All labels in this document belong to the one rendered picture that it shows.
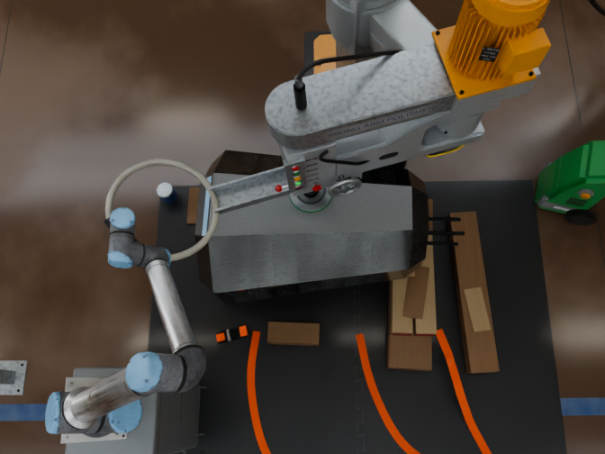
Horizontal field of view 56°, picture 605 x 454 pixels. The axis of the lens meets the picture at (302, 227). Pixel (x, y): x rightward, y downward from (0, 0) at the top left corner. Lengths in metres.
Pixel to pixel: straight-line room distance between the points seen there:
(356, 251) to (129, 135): 1.96
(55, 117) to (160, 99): 0.74
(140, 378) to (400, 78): 1.31
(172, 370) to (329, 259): 1.24
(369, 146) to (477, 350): 1.58
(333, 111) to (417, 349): 1.75
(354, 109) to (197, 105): 2.20
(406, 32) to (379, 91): 0.47
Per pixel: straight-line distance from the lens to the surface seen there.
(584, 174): 3.48
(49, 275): 3.99
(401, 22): 2.51
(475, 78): 2.09
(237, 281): 2.94
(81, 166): 4.15
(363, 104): 2.04
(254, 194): 2.62
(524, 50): 1.91
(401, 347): 3.36
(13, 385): 3.96
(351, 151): 2.29
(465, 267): 3.52
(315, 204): 2.76
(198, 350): 1.94
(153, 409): 2.74
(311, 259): 2.84
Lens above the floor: 3.47
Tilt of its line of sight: 72 degrees down
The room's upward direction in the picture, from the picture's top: 10 degrees counter-clockwise
